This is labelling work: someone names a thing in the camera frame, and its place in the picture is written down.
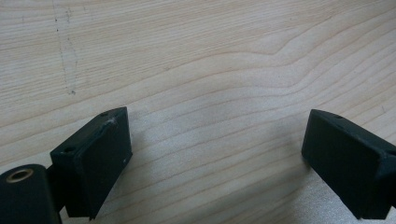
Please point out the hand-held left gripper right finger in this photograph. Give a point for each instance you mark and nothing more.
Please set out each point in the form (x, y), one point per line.
(342, 161)

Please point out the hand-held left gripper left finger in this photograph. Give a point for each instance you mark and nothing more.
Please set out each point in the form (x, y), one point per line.
(93, 161)

